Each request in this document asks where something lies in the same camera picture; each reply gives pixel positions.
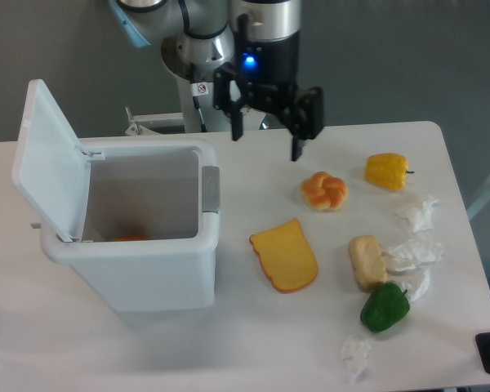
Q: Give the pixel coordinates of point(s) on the white trash can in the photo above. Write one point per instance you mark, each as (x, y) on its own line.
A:
(167, 188)

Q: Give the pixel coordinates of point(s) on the crumpled white paper middle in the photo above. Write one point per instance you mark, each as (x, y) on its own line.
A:
(414, 253)

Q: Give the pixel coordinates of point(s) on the crumpled white paper upper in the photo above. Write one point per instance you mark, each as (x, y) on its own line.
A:
(418, 213)

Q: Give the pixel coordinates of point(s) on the long orange bread loaf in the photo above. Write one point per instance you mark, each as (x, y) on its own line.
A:
(131, 237)

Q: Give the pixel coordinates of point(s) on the white metal robot stand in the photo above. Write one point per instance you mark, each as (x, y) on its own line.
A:
(174, 123)

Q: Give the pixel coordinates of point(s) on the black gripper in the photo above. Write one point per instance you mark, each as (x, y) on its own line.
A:
(262, 76)

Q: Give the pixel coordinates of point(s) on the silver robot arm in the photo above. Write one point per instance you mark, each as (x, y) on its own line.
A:
(230, 58)

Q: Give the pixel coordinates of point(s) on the knotted bread roll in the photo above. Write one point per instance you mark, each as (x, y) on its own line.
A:
(323, 192)

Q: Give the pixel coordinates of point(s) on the orange toast slice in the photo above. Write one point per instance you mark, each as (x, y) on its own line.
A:
(286, 257)

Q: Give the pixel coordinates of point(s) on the yellow bell pepper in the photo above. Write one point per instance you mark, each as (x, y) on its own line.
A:
(387, 170)

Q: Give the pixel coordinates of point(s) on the green bell pepper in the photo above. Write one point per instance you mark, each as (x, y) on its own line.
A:
(385, 307)

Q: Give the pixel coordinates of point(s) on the pale rectangular bread piece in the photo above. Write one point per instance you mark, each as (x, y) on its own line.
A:
(368, 263)

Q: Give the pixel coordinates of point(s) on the crumpled white paper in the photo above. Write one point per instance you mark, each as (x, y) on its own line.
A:
(418, 213)
(414, 253)

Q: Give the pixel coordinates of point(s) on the crumpled white paper small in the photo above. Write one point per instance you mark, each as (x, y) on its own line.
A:
(354, 353)

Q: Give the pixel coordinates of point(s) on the white trash can lid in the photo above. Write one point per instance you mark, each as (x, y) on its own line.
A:
(51, 168)

